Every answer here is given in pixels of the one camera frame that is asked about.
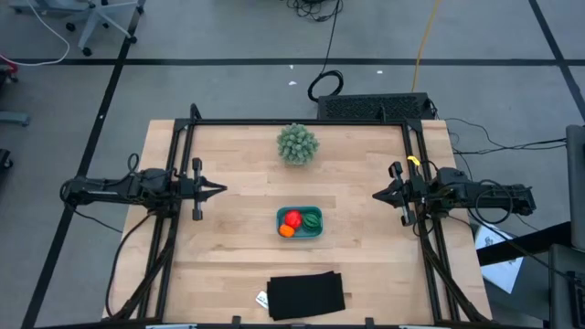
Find black folded cloth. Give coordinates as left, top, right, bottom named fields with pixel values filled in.
left=266, top=271, right=347, bottom=322

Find black coiled cable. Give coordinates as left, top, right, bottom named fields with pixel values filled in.
left=306, top=0, right=345, bottom=103

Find black aluminium frame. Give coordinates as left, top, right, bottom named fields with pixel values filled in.
left=104, top=103, right=493, bottom=329

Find white cable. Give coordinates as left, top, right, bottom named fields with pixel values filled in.
left=0, top=0, right=70, bottom=68

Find black beam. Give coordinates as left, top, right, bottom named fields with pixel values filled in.
left=474, top=221, right=572, bottom=267

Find grey stand foot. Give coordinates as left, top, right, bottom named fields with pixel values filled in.
left=0, top=111, right=31, bottom=128

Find grey office chair base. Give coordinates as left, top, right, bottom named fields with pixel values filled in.
left=8, top=0, right=147, bottom=57

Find black floor cables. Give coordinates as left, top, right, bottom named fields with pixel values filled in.
left=445, top=117, right=568, bottom=156

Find grey cabinet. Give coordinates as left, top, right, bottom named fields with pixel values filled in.
left=565, top=123, right=585, bottom=251

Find black perforated computer case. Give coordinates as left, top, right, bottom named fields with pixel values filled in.
left=317, top=92, right=435, bottom=122

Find teal tupperware container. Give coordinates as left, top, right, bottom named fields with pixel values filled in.
left=275, top=206, right=324, bottom=240

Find red toy bell pepper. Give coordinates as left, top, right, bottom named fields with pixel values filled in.
left=284, top=209, right=303, bottom=230

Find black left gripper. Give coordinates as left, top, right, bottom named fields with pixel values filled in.
left=177, top=157, right=229, bottom=222

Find green artificial succulent plant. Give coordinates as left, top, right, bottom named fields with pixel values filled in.
left=276, top=122, right=321, bottom=165

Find black cable tangle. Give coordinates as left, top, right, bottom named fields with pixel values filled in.
left=287, top=0, right=344, bottom=22

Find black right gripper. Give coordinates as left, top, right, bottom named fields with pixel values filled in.
left=372, top=160, right=429, bottom=228

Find yellow cable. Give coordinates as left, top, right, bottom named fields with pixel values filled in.
left=410, top=0, right=441, bottom=94

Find white paper sheet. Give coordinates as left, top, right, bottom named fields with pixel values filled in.
left=474, top=218, right=525, bottom=294

